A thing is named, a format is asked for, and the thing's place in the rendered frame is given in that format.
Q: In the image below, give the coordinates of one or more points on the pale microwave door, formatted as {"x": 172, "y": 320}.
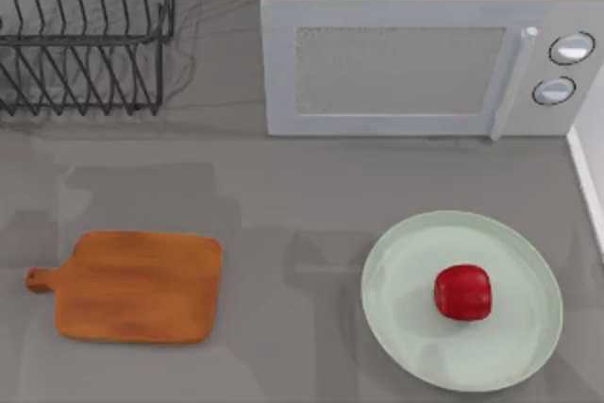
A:
{"x": 283, "y": 68}

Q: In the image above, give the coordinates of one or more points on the pale green plate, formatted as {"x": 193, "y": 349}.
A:
{"x": 415, "y": 280}

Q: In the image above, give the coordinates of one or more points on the wooden cutting board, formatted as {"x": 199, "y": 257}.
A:
{"x": 137, "y": 287}

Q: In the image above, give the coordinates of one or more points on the red bell pepper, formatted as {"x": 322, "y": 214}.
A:
{"x": 464, "y": 293}

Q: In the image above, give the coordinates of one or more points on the pale microwave oven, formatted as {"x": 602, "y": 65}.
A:
{"x": 542, "y": 124}

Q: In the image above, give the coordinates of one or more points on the small grey microwave knob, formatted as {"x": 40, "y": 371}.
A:
{"x": 553, "y": 91}

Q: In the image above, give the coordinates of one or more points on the large grey microwave knob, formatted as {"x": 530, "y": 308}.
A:
{"x": 571, "y": 47}

